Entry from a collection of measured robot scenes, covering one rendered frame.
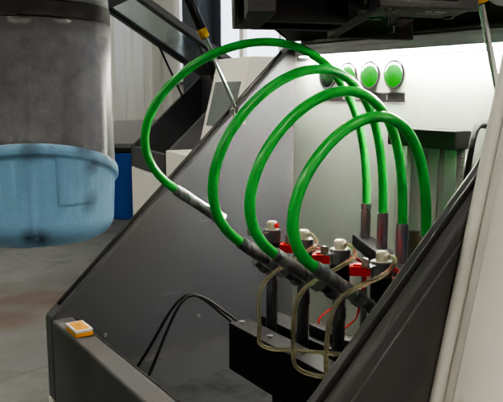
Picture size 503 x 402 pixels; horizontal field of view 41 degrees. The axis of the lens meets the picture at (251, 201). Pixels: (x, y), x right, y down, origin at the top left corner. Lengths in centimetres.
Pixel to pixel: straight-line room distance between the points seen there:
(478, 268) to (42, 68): 59
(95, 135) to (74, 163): 2
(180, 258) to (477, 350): 71
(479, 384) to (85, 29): 59
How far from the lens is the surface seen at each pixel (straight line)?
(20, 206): 31
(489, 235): 78
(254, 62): 396
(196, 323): 139
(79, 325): 118
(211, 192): 88
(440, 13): 37
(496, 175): 79
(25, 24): 31
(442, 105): 116
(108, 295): 129
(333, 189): 136
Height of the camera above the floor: 135
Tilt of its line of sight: 9 degrees down
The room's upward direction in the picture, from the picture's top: straight up
